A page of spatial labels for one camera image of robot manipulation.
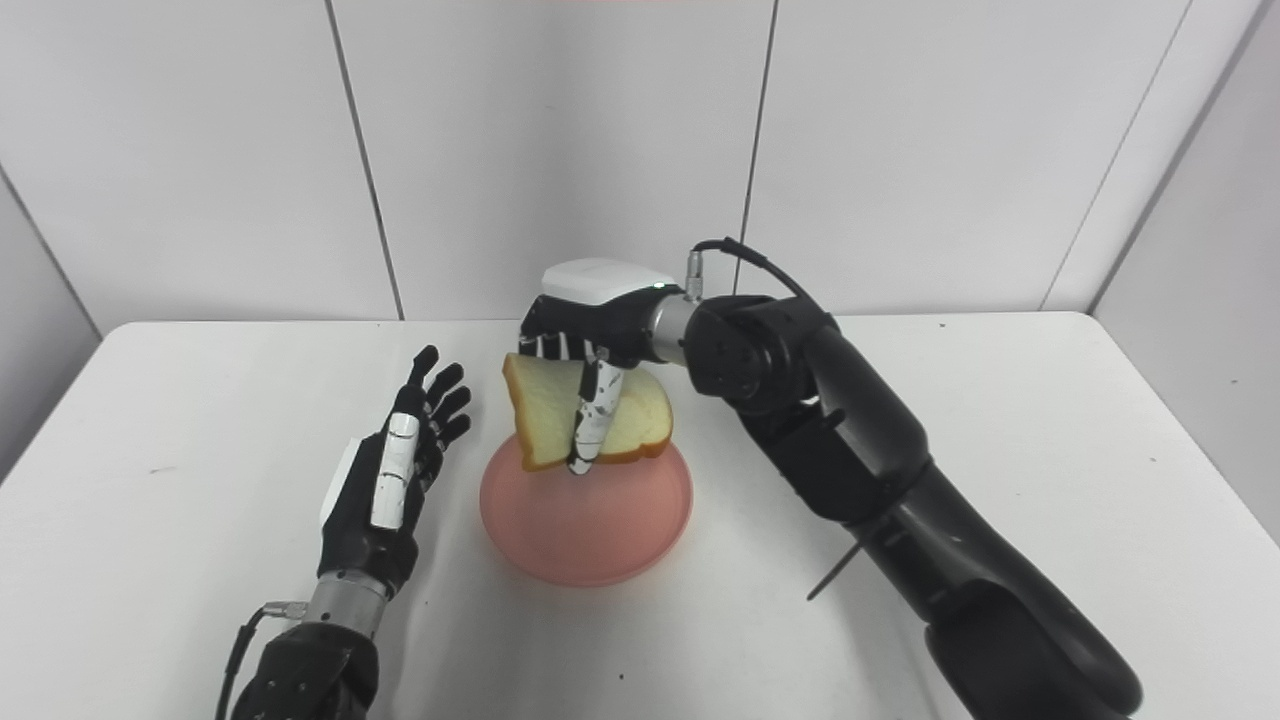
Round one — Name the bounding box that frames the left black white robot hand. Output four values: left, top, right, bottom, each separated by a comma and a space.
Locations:
317, 345, 473, 599

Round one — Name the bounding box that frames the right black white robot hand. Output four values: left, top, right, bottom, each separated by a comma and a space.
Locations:
516, 258, 691, 477

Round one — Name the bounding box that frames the slice of white bread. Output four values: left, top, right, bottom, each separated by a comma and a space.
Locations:
501, 352, 675, 473

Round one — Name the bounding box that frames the pink round plate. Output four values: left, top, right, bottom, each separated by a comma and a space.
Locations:
479, 435, 695, 588

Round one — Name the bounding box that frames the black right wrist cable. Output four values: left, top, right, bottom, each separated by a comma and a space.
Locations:
684, 237, 813, 303

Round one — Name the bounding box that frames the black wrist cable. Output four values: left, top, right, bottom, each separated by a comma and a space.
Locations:
684, 237, 813, 303
214, 601, 309, 720

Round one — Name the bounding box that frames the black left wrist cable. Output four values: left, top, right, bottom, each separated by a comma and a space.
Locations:
214, 601, 309, 720

